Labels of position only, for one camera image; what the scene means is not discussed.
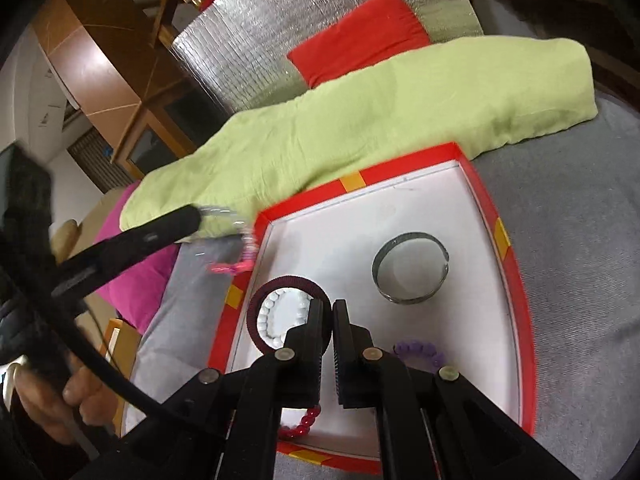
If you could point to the wooden cabinet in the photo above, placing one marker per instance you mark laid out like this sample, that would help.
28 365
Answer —
160 130

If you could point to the clear bangle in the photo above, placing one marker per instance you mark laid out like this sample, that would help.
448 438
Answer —
410 237

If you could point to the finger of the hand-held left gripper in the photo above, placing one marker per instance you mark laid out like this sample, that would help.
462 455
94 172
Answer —
150 235

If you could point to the person's left hand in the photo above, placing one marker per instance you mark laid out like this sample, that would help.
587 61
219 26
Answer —
85 390

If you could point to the silver foil panel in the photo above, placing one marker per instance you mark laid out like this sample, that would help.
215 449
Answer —
250 35

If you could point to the red box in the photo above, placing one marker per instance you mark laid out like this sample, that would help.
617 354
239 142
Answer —
350 240

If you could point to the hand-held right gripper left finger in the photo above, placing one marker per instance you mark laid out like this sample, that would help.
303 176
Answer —
312 350

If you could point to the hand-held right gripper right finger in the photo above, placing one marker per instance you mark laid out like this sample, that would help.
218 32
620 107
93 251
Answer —
347 360

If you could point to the green rolled blanket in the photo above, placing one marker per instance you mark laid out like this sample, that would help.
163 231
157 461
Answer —
375 125

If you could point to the magenta pillow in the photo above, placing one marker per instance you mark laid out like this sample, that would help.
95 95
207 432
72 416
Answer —
135 280

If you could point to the red cushion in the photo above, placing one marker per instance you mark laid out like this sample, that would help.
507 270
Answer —
360 40

